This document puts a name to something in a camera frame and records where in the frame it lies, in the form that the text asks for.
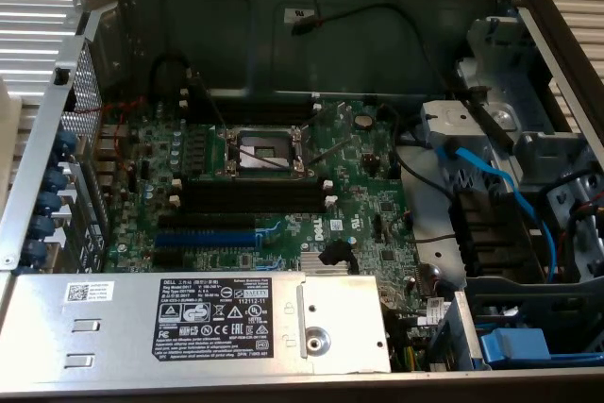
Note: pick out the metal ethernet port block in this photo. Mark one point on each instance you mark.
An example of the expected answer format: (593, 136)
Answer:
(112, 132)

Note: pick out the long black expansion slot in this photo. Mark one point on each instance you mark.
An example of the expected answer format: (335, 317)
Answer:
(207, 222)

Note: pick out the blue card retention clip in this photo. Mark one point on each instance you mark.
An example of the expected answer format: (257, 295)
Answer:
(47, 203)
(34, 250)
(40, 227)
(66, 142)
(56, 179)

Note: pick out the silver finned chipset heatsink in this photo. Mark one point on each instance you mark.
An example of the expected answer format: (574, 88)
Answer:
(311, 263)

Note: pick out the silver power supply unit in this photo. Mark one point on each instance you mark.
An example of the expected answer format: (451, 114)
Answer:
(118, 327)

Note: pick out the round coin cell battery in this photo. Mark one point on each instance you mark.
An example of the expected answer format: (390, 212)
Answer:
(363, 120)

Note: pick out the silver metal disk bay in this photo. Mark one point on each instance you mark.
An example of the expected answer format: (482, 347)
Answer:
(500, 115)

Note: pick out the black connector block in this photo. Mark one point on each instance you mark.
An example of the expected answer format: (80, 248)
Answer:
(337, 252)

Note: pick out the black RAM slot white latch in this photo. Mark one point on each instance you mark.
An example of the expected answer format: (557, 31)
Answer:
(255, 190)
(255, 112)
(255, 97)
(255, 207)

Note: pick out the black plastic bar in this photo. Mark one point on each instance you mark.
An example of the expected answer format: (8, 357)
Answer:
(493, 122)

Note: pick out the plain metal port block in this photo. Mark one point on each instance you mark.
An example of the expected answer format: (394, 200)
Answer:
(111, 151)

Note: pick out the black ribbed plastic block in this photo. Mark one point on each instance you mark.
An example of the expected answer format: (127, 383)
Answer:
(491, 233)

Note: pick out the metal CPU socket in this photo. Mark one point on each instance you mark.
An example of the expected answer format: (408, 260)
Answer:
(245, 139)

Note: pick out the short black expansion slot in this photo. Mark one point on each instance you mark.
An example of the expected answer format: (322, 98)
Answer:
(167, 257)

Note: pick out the grey plastic drive tray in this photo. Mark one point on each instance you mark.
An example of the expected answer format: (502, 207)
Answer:
(519, 294)

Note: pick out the metal USB port block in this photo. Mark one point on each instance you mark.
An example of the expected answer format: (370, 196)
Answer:
(108, 169)
(107, 186)

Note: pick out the green Dell motherboard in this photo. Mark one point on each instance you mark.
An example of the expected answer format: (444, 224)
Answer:
(292, 228)

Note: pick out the silver open PC case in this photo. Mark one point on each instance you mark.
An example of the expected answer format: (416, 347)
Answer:
(330, 44)

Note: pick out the blue plastic drive latch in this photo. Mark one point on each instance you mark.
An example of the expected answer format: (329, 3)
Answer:
(514, 348)

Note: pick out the long blue expansion slot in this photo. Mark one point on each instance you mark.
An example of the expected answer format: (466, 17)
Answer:
(203, 239)

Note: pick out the silver metal bracket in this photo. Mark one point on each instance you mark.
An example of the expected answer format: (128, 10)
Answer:
(460, 327)

